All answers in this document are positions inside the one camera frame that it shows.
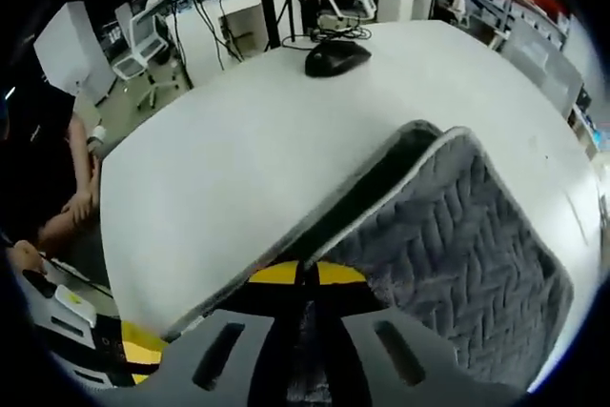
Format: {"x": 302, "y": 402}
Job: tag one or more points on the white cabinet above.
{"x": 71, "y": 49}

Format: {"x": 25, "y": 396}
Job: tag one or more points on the person's left hand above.
{"x": 28, "y": 259}

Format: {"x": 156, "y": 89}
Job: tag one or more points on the shelf with white bins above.
{"x": 514, "y": 2}

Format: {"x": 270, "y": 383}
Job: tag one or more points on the black rounded device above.
{"x": 333, "y": 59}

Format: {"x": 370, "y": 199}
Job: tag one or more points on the grey textured towel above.
{"x": 453, "y": 259}

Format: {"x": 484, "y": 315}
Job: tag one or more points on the grey mesh chair back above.
{"x": 543, "y": 68}

